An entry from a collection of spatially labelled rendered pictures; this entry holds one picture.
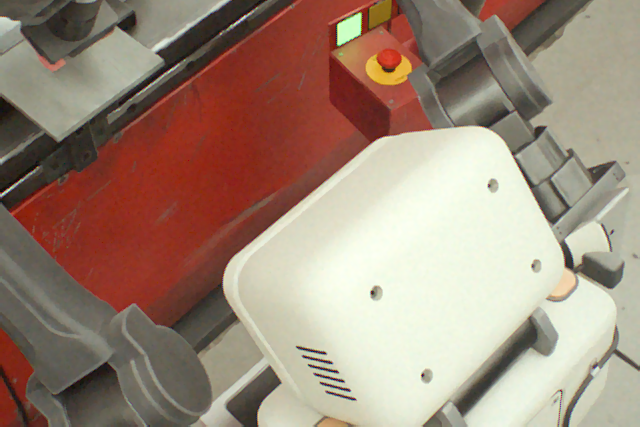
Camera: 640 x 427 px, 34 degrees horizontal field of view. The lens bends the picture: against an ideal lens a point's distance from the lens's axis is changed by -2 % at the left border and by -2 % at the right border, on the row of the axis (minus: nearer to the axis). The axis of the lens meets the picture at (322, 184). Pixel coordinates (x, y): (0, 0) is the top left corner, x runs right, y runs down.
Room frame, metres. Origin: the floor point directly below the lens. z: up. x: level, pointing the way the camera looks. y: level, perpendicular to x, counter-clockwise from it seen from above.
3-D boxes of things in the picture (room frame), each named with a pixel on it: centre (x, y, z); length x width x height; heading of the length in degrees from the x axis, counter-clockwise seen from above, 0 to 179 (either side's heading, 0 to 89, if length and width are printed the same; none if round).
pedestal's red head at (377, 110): (1.20, -0.14, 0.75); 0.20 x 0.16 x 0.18; 125
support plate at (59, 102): (1.00, 0.36, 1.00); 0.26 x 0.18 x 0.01; 46
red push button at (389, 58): (1.17, -0.11, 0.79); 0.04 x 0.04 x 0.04
